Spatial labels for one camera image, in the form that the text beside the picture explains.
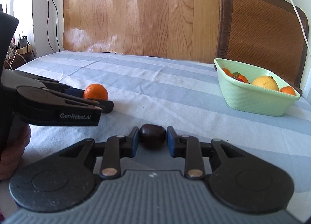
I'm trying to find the small orange mandarin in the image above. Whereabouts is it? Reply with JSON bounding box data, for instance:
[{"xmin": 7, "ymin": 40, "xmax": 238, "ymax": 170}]
[{"xmin": 232, "ymin": 72, "xmax": 249, "ymax": 84}]

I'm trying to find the black power adapter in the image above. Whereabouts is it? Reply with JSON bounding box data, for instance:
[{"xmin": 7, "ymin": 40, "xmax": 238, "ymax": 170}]
[{"xmin": 18, "ymin": 35, "xmax": 29, "ymax": 49}]

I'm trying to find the yellow lemon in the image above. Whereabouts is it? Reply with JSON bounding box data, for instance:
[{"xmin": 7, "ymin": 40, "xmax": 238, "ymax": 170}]
[{"xmin": 252, "ymin": 75, "xmax": 279, "ymax": 91}]

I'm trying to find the striped light blue cloth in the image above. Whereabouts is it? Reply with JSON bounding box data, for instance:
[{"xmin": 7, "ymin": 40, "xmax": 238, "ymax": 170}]
[{"xmin": 0, "ymin": 50, "xmax": 311, "ymax": 224}]

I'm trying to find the person's left hand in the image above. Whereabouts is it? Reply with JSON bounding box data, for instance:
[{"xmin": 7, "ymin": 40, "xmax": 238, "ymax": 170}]
[{"xmin": 0, "ymin": 124, "xmax": 31, "ymax": 180}]

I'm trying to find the black cable on wall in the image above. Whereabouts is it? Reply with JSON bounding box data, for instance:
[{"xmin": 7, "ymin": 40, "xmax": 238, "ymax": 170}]
[{"xmin": 44, "ymin": 0, "xmax": 61, "ymax": 53}]

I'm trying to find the brown woven cushion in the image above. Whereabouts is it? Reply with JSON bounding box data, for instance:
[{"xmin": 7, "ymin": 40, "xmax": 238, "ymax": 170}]
[{"xmin": 215, "ymin": 0, "xmax": 309, "ymax": 94}]

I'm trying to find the light green plastic basket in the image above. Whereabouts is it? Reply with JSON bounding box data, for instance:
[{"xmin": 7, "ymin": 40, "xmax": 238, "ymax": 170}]
[{"xmin": 214, "ymin": 58, "xmax": 300, "ymax": 116}]

